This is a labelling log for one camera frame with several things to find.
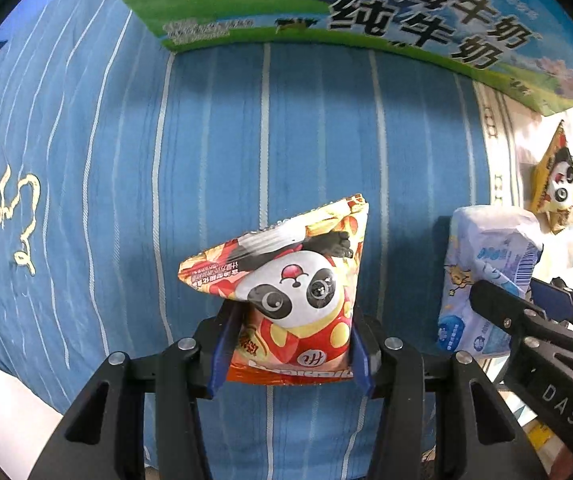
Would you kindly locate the orange panda snack bag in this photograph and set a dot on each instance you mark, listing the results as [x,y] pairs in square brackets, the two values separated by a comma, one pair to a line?
[299,280]

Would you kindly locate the blue tissue pack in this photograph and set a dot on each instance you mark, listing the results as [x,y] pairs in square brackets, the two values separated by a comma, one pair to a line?
[499,244]

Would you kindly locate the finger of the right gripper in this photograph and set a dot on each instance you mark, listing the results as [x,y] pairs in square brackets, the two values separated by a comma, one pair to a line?
[501,308]
[555,298]

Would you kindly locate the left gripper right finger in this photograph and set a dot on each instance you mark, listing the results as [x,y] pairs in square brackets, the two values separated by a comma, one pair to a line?
[476,435]

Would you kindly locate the yellow panda snack bag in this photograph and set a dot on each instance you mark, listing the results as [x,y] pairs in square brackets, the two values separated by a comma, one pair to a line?
[552,183]

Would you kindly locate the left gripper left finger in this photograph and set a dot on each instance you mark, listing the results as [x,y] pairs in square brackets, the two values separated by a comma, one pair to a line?
[101,434]

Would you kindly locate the open cardboard box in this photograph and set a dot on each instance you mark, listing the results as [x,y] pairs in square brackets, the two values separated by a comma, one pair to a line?
[523,48]

